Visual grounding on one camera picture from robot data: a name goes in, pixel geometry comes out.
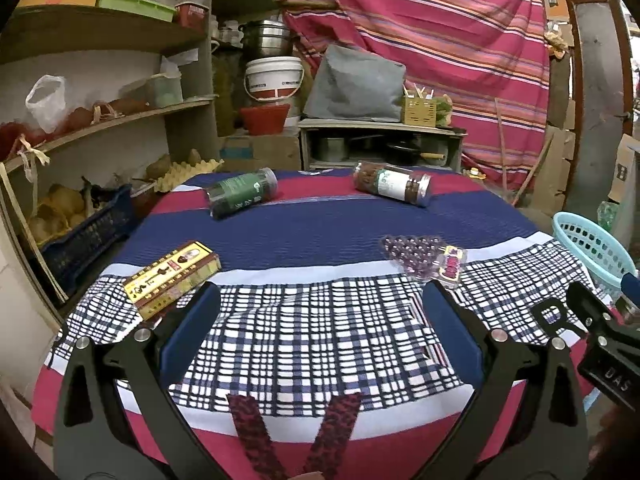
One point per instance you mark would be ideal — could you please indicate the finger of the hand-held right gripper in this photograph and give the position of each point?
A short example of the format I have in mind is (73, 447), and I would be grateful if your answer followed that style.
(585, 302)
(631, 287)

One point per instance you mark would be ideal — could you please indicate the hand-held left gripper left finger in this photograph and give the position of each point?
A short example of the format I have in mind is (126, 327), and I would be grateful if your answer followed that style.
(190, 330)

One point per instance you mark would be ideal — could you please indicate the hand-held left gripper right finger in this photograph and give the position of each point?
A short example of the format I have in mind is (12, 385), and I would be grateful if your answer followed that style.
(455, 330)

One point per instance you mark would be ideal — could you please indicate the light blue plastic basket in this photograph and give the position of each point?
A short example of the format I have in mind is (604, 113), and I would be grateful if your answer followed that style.
(585, 245)

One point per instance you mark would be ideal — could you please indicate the yellow printed box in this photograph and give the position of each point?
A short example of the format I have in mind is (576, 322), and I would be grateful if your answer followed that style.
(170, 277)

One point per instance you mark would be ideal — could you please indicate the green plastic bottle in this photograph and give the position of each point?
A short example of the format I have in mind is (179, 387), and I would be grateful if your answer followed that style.
(610, 215)

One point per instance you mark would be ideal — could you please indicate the purple bead packet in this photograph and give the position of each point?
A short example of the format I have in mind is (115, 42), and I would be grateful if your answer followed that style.
(415, 255)

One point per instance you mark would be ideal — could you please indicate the cardboard box black print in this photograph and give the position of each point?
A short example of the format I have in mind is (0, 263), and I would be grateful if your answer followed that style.
(625, 165)

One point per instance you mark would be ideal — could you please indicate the dark blue plastic crate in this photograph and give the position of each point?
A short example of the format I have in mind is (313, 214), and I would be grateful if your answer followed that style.
(85, 240)

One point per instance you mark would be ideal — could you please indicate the cardboard sheets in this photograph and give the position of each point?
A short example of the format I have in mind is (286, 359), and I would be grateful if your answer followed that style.
(557, 160)

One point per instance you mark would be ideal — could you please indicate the green label clear jar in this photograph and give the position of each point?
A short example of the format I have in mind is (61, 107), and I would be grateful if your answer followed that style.
(240, 191)

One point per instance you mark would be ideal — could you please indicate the cardboard egg carton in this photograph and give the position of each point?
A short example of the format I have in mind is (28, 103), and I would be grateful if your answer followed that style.
(185, 175)

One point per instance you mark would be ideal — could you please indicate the white label clear jar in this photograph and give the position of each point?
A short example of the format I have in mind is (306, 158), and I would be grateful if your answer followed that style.
(390, 182)

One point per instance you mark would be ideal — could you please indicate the wooden stick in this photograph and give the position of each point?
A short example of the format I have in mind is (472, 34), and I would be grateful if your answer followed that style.
(501, 145)

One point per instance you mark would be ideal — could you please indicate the pile of potatoes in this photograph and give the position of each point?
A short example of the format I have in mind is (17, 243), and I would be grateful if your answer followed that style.
(57, 210)

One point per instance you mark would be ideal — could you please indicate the wooden framed door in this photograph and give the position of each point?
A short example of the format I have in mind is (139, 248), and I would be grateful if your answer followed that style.
(595, 110)

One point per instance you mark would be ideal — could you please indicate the black wok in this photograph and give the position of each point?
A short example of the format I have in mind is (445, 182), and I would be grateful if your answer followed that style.
(412, 152)

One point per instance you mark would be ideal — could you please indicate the brown cardboard box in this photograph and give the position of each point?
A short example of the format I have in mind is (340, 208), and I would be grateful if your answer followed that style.
(260, 152)

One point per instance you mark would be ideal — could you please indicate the flat clear plastic wrapper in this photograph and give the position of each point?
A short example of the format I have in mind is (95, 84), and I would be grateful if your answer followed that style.
(315, 172)

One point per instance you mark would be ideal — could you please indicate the low wooden cabinet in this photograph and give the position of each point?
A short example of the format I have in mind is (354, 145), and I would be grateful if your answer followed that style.
(380, 127)

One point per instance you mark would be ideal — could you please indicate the small steel pot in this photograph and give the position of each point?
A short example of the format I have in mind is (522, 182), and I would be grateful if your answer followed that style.
(330, 149)

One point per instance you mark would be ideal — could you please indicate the green leafy vegetable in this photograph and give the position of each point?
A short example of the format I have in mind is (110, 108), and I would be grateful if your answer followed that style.
(444, 110)

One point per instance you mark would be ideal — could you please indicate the bamboo utensil holder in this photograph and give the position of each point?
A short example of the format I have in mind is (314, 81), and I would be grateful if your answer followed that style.
(420, 112)

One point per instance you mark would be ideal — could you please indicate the red plastic basin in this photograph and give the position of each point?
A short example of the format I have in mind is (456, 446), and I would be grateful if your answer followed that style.
(265, 120)

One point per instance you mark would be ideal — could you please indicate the translucent plastic container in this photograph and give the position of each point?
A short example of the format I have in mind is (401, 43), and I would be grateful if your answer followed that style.
(165, 90)

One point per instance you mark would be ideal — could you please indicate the red mesh bag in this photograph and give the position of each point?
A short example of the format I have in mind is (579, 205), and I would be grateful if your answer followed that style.
(22, 140)

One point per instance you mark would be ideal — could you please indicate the grey cushion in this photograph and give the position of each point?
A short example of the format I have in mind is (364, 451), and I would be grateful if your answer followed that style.
(355, 85)

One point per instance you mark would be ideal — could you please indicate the white plastic bucket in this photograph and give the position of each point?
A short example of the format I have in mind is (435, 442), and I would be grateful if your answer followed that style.
(274, 77)

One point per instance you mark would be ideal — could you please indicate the white plastic bag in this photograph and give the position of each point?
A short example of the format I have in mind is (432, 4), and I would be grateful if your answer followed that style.
(47, 105)

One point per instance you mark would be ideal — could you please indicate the large steel pot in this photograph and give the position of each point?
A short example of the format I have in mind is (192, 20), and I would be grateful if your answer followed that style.
(267, 40)

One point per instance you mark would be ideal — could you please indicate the pink striped hanging cloth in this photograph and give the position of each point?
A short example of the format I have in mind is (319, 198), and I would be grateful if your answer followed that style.
(425, 25)

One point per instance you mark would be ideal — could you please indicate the wooden shelf unit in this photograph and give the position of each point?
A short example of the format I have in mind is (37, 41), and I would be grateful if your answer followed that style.
(100, 30)

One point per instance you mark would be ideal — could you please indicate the green plastic tray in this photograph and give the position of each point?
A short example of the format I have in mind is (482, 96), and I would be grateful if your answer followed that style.
(135, 5)

